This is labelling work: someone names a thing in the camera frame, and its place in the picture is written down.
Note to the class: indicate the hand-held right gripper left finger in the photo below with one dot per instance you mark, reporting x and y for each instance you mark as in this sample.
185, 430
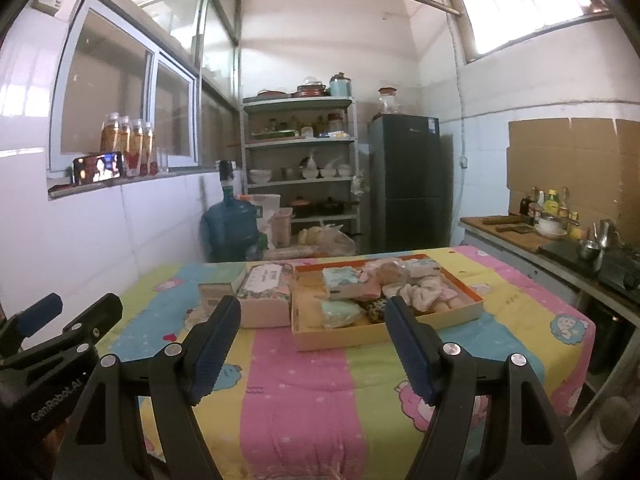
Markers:
212, 355

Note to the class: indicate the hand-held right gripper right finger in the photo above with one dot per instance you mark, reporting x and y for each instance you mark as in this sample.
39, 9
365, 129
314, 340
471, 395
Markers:
412, 355

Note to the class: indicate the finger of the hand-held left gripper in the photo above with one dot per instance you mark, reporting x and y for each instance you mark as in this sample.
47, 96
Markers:
42, 310
102, 315

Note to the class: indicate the leopard print cloth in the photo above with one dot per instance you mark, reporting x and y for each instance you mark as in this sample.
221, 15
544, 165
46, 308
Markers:
372, 311

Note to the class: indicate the orange-rimmed cardboard box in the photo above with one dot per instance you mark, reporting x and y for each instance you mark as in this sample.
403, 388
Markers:
340, 337

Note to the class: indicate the mint green soft pouch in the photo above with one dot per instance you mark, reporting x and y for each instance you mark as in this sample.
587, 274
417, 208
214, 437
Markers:
340, 312

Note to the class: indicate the clear bag of pink cloth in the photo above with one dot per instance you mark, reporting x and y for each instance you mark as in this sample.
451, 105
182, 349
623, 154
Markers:
375, 266

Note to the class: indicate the green floral tissue pack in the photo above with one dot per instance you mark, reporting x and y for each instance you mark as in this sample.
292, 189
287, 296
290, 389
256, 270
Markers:
347, 282

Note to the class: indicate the green and white carton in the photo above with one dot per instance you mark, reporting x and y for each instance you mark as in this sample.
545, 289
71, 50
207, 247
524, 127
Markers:
220, 282

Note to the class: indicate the pink floral tissue pack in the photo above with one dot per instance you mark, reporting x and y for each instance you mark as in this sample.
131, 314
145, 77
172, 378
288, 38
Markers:
262, 295

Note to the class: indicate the printed pastel blanket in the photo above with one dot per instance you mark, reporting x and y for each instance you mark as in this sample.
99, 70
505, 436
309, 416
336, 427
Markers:
310, 410

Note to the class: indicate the blue water jug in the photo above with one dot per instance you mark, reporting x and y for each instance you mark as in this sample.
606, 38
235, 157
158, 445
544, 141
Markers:
230, 230

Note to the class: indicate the kitchen counter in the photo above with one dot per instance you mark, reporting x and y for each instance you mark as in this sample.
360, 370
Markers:
505, 255

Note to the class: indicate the plastic bag of food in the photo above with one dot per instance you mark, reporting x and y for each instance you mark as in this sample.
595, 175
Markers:
330, 242

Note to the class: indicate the smartphone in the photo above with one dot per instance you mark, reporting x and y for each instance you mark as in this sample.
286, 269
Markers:
97, 167

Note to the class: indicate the white paper carton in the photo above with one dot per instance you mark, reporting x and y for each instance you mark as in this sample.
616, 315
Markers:
267, 205

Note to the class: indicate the kitchen cleaver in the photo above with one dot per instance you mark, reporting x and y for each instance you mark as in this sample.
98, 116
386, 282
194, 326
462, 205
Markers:
515, 229

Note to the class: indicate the clear drinking glass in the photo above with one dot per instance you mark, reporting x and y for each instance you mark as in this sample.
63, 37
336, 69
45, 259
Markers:
162, 160

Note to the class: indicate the black cooking pot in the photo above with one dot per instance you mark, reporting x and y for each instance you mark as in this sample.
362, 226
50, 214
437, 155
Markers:
330, 207

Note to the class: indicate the dark refrigerator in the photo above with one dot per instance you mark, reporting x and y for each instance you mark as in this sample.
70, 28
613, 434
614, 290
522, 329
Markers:
407, 185

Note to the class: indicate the black stove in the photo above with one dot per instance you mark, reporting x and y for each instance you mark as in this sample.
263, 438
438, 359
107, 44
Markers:
560, 250

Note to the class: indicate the black water pump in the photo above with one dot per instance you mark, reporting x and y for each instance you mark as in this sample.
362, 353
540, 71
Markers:
226, 172

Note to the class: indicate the stacked white bowls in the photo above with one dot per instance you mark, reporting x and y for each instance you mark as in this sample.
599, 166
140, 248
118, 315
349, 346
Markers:
260, 176

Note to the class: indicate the dark sauce bottle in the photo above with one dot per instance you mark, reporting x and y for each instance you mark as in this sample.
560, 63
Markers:
525, 206

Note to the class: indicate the white bowl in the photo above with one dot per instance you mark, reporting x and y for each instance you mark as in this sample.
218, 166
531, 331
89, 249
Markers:
550, 227

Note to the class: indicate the metal kettle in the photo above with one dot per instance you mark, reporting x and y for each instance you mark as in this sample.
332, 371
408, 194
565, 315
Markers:
606, 237

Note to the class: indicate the grey metal shelf rack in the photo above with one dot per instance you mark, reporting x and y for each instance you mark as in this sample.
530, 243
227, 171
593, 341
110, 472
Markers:
300, 144

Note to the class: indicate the sliding window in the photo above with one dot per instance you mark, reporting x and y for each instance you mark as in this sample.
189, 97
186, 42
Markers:
110, 85

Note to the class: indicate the glass jar with red lid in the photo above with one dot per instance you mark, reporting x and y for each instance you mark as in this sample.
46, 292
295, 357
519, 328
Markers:
387, 102

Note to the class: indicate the teal storage jar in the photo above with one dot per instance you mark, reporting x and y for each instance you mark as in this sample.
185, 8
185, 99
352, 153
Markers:
340, 87

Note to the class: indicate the red pot with glass lid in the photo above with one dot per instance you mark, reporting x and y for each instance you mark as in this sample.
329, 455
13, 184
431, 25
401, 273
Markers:
310, 91

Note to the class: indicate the barred high window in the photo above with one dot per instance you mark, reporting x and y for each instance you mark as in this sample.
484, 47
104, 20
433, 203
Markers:
520, 5

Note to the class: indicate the cardboard wall sheet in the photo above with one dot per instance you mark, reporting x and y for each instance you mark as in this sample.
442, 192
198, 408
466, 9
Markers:
565, 170

